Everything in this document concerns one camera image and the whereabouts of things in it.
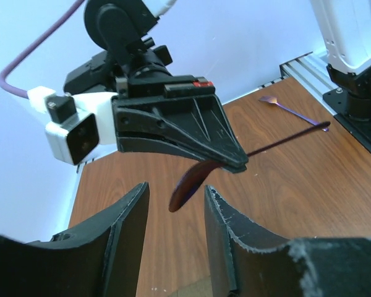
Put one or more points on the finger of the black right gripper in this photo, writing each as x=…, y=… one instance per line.
x=217, y=145
x=202, y=113

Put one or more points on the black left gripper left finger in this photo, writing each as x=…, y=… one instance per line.
x=98, y=257

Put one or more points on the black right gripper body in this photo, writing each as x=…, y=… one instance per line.
x=145, y=76

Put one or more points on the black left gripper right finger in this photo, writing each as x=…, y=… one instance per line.
x=247, y=259

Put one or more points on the iridescent blue spoon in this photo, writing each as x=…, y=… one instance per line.
x=196, y=175

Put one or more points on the iridescent purple fork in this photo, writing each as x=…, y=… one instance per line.
x=274, y=101

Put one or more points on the brown cloth napkin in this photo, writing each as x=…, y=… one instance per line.
x=200, y=288

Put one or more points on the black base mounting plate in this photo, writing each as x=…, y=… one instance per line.
x=353, y=113

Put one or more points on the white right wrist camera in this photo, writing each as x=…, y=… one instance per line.
x=78, y=122

